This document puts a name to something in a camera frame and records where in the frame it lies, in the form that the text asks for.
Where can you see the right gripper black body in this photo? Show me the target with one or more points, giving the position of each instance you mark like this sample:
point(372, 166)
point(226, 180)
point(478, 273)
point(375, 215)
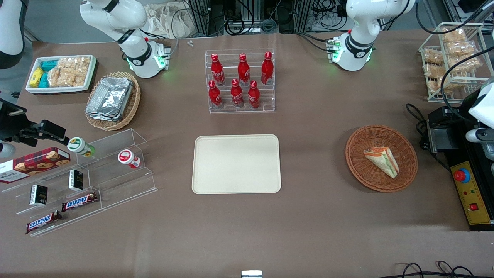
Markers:
point(8, 125)

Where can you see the triangular sandwich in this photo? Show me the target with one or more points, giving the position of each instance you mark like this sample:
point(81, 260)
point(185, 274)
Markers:
point(382, 160)

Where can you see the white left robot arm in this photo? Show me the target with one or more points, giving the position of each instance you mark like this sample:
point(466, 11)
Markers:
point(359, 44)

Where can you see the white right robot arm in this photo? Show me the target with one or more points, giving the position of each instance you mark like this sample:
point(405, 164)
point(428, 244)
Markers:
point(142, 58)

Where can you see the brown round wicker basket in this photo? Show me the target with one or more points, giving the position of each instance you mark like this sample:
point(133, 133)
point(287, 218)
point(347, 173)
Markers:
point(370, 135)

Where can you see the light oval wicker basket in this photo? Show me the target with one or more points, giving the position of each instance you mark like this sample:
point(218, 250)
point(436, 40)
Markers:
point(132, 111)

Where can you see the cream plastic tray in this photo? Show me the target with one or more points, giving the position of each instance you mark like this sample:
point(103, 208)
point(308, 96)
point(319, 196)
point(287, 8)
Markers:
point(235, 164)

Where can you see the green lid sunflower cup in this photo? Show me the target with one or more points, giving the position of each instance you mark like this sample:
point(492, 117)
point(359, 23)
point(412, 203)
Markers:
point(79, 146)

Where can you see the red tartan cookie box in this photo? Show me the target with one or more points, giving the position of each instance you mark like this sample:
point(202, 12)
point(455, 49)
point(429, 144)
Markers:
point(34, 164)

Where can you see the clear rice cracker bag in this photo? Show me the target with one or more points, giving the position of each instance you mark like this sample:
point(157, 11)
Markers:
point(436, 85)
point(461, 49)
point(75, 65)
point(453, 35)
point(434, 71)
point(467, 65)
point(65, 79)
point(433, 57)

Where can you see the clear acrylic stepped shelf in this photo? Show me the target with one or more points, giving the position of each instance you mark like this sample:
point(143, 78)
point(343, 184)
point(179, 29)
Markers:
point(58, 181)
point(127, 185)

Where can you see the teal snack packet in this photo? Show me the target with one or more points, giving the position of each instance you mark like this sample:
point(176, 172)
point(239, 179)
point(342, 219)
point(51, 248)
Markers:
point(44, 80)
point(49, 65)

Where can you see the yellow snack packet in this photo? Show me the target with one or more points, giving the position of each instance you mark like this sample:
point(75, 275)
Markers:
point(36, 77)

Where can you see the small black box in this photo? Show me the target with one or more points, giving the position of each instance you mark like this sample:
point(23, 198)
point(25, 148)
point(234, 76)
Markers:
point(38, 195)
point(76, 180)

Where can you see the red emergency stop button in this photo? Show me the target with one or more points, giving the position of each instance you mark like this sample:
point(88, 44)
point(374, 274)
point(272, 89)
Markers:
point(461, 175)

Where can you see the silver foil container stack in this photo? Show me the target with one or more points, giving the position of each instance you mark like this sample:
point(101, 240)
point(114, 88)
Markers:
point(110, 98)

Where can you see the white rectangular snack bin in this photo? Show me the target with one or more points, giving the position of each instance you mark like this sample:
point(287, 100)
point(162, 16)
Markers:
point(92, 73)

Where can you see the yellow black control box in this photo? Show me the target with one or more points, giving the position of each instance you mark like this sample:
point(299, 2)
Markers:
point(474, 193)

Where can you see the Snickers chocolate bar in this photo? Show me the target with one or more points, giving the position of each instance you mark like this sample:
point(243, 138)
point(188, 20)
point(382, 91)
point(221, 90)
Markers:
point(80, 201)
point(43, 222)

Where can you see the red lid cup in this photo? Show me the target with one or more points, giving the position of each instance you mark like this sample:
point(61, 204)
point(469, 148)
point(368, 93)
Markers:
point(127, 157)

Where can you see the beige cloth bag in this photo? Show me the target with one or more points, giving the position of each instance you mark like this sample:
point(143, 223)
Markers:
point(170, 19)

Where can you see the red cola bottle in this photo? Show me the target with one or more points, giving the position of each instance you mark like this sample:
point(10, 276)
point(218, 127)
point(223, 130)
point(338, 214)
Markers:
point(267, 69)
point(243, 71)
point(237, 94)
point(215, 96)
point(253, 96)
point(217, 71)

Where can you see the clear acrylic bottle rack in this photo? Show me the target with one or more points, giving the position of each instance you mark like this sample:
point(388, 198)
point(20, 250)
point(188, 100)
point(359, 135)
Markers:
point(230, 58)

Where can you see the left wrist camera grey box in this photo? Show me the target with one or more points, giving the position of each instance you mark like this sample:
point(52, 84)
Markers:
point(478, 136)

